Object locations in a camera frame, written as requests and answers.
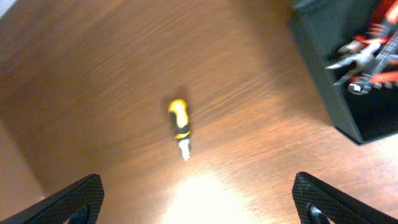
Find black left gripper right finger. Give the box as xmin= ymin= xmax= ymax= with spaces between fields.
xmin=292 ymin=172 xmax=397 ymax=224

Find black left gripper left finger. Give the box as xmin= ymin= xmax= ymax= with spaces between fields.
xmin=1 ymin=174 xmax=104 ymax=224

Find yellow black stubby screwdriver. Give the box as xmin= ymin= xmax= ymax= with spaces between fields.
xmin=168 ymin=99 xmax=191 ymax=162

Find orange socket rail with sockets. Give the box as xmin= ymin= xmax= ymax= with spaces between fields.
xmin=371 ymin=71 xmax=398 ymax=90

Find orange black long-nose pliers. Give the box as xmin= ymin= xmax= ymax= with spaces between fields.
xmin=326 ymin=42 xmax=397 ymax=86

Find black box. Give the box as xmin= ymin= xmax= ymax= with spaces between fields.
xmin=290 ymin=0 xmax=397 ymax=144

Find silver ring wrench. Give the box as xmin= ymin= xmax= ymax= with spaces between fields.
xmin=348 ymin=32 xmax=397 ymax=95

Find red handled side cutters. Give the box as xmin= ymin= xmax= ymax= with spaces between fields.
xmin=338 ymin=0 xmax=397 ymax=55

